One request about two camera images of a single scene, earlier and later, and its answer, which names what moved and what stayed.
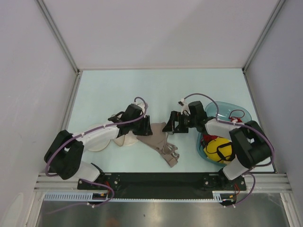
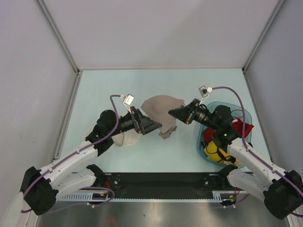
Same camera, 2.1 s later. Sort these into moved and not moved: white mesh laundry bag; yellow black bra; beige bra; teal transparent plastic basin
Moved: beige bra
Not moved: teal transparent plastic basin; yellow black bra; white mesh laundry bag
